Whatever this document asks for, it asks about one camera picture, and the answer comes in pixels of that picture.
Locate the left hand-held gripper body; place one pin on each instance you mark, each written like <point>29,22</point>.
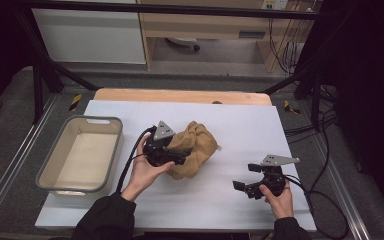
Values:
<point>158,151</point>

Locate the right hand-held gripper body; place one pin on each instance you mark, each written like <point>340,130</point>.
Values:
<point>273,181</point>

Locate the tan cloth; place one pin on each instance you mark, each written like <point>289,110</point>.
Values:
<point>198,146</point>

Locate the beige basket with grey rim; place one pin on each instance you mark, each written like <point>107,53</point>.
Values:
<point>80,156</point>

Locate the person's right hand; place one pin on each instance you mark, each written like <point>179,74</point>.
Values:
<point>281,205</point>

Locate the person's left hand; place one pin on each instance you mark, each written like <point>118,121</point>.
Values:
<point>143,176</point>

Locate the white table cover board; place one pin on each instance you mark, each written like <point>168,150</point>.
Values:
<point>233,133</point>

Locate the yellow black striped tape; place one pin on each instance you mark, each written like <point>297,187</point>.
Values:
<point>291,107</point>
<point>75,102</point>

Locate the office chair base with caster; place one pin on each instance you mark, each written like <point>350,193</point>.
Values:
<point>183,41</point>

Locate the light wooden desk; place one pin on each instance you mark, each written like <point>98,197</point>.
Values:
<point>206,26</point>

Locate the white cabinet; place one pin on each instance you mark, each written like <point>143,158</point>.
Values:
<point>86,36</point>

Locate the aluminium floor rail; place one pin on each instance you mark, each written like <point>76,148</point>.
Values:
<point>13,160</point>
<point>345,190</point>

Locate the black metal frame strut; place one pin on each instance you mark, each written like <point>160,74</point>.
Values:
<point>41,83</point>
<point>308,83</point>

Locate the black metal frame bar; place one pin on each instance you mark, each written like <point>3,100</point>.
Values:
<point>180,9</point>

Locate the white wall socket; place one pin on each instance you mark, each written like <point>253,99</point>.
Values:
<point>275,4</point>

